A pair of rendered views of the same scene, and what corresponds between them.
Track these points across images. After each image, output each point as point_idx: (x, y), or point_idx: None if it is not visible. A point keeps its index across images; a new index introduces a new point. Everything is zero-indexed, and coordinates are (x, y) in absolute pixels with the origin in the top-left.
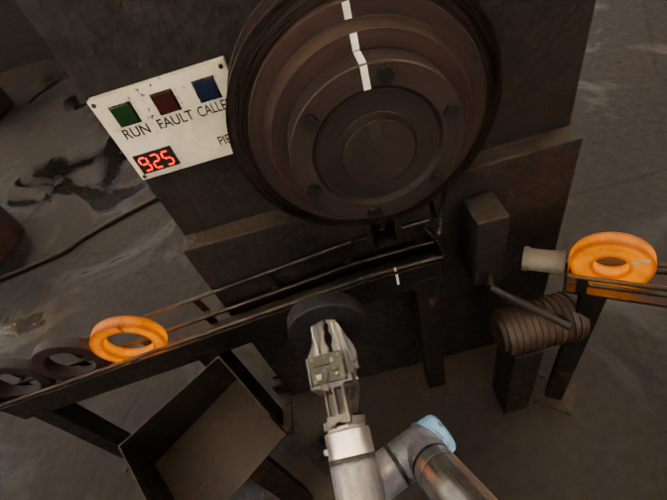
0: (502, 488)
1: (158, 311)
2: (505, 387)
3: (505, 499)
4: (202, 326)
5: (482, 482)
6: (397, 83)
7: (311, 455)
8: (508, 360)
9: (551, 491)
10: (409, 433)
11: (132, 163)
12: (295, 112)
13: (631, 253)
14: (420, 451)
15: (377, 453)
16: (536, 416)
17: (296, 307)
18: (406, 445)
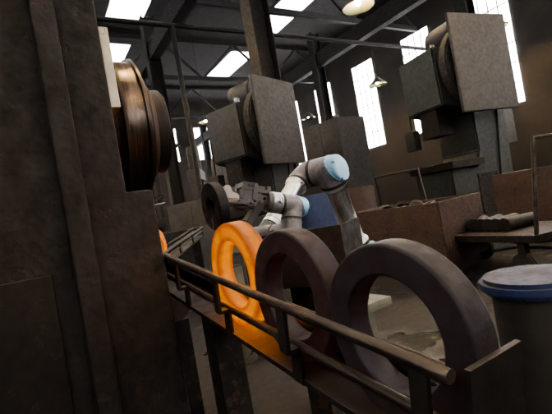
0: (260, 402)
1: (193, 265)
2: (194, 373)
3: (267, 400)
4: (195, 307)
5: (260, 410)
6: None
7: None
8: (185, 333)
9: (253, 390)
10: (259, 228)
11: (117, 88)
12: (155, 96)
13: (161, 234)
14: (266, 219)
15: (273, 227)
16: (204, 405)
17: (213, 184)
18: (265, 225)
